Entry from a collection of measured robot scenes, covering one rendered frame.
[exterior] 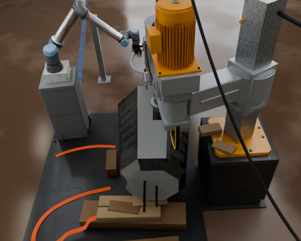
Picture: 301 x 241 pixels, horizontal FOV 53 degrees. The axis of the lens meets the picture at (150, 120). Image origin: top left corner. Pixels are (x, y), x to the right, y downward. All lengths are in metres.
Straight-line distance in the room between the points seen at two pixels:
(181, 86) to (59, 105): 2.09
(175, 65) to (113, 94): 2.81
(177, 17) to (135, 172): 1.37
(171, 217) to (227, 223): 0.57
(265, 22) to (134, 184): 1.65
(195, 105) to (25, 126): 2.88
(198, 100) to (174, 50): 0.49
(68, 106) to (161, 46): 2.10
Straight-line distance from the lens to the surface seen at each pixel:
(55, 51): 3.47
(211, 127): 2.85
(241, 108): 2.50
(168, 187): 2.73
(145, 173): 2.56
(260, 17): 2.14
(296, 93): 4.90
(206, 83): 2.22
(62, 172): 3.72
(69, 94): 3.60
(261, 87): 2.37
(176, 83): 1.90
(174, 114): 2.16
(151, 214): 2.96
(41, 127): 4.40
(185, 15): 1.75
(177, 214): 3.07
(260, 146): 2.84
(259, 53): 2.25
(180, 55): 1.88
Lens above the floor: 2.81
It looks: 43 degrees down
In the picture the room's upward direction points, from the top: 4 degrees counter-clockwise
